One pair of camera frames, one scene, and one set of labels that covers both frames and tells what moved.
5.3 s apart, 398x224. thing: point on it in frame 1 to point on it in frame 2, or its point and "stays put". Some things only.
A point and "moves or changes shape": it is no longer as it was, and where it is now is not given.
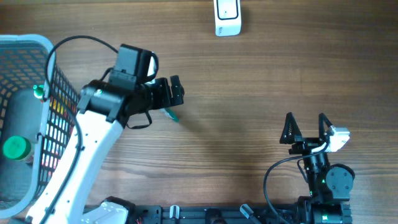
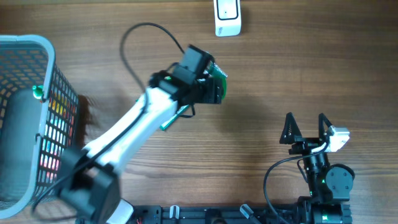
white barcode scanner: x=227 y=14 stays put
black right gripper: x=304 y=144 stays put
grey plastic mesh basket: x=39 y=110 stays put
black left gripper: x=164 y=97 to x=212 y=90
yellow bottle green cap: x=38 y=91 stays put
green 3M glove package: x=170 y=113 moves or changes shape
